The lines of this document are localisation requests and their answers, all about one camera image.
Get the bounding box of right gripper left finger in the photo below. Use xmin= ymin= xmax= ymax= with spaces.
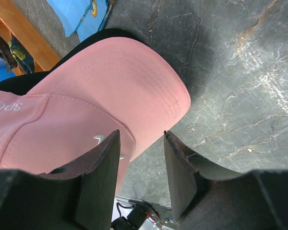
xmin=0 ymin=130 xmax=120 ymax=230

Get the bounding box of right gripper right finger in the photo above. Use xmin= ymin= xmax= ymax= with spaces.
xmin=164 ymin=131 xmax=288 ymax=230

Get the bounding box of pink cap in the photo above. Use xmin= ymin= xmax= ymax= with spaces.
xmin=0 ymin=37 xmax=191 ymax=189

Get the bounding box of black cap gold letter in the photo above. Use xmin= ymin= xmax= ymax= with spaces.
xmin=0 ymin=28 xmax=148 ymax=96

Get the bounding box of blue astronaut print cloth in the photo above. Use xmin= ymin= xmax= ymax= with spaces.
xmin=47 ymin=0 xmax=115 ymax=42

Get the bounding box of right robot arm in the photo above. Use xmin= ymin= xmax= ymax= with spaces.
xmin=0 ymin=131 xmax=288 ymax=230

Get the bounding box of rolled green black belt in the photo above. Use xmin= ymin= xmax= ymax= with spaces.
xmin=8 ymin=37 xmax=36 ymax=74

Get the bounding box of rolled black brown belt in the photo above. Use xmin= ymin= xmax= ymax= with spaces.
xmin=0 ymin=36 xmax=18 ymax=72

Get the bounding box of wooden compartment tray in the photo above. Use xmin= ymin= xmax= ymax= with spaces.
xmin=0 ymin=0 xmax=60 ymax=72

